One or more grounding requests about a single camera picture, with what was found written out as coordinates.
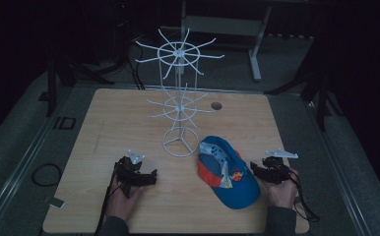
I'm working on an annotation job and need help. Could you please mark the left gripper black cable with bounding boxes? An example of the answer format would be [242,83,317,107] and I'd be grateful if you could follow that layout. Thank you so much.
[94,162,125,236]

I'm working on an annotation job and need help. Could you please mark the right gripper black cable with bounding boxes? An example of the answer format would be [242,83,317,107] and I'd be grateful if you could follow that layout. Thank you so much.
[275,162,321,223]

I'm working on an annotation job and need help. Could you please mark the person's right hand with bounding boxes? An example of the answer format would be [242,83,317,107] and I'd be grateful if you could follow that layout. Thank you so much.
[263,167,300,209]

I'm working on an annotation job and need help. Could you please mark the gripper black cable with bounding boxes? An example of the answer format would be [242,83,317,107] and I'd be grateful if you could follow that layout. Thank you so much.
[94,162,125,236]
[275,162,321,223]

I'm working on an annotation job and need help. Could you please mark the black cable loop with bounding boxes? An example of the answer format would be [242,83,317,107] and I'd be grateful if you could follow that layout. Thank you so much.
[31,162,63,188]

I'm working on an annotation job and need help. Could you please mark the person's left hand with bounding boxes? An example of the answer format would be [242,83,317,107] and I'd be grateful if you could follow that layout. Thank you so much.
[105,179,145,224]

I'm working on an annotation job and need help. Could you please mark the black rectangular floor bracket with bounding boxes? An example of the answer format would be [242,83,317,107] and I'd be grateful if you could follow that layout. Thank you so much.
[52,115,77,131]

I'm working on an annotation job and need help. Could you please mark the black tripod stand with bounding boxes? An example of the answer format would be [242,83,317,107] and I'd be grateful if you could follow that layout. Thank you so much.
[45,19,146,118]
[265,29,345,133]

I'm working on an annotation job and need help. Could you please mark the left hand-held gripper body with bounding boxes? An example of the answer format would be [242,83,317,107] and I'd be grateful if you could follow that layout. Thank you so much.
[113,149,151,199]

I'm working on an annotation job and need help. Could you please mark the blue and red cap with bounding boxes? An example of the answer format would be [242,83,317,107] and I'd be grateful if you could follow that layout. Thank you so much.
[197,135,262,210]

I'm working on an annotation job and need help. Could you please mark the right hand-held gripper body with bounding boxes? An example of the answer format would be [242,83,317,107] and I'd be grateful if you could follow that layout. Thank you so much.
[258,147,299,185]

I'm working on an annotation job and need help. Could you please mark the white wire display rack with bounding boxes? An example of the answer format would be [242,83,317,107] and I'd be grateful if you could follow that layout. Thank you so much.
[134,28,225,158]

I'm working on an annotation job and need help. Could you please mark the white metal desk frame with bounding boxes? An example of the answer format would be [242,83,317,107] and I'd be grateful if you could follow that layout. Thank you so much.
[179,0,315,83]

